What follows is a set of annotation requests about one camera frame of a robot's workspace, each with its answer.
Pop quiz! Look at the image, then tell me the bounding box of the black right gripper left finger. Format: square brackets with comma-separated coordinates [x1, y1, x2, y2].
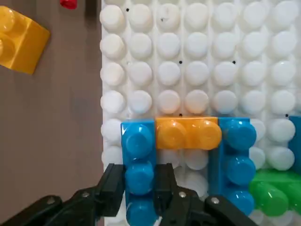
[0, 163, 126, 226]

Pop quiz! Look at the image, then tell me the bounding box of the green toy block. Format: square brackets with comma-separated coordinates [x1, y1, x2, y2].
[248, 169, 301, 218]

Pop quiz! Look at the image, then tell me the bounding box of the white pen with red cap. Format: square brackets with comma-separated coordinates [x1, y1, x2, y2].
[60, 0, 78, 10]

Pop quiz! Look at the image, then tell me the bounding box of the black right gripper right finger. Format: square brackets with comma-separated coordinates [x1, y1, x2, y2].
[154, 162, 259, 226]

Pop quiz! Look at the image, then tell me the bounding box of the yellow two-stud block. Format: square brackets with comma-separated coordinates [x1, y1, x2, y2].
[155, 116, 222, 151]
[0, 6, 51, 76]

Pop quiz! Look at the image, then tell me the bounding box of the white studded baseplate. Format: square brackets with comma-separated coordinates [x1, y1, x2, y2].
[100, 0, 301, 226]

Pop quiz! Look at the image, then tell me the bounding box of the blue three-stud block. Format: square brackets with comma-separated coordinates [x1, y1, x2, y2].
[208, 117, 257, 217]
[120, 119, 158, 226]
[288, 115, 301, 166]

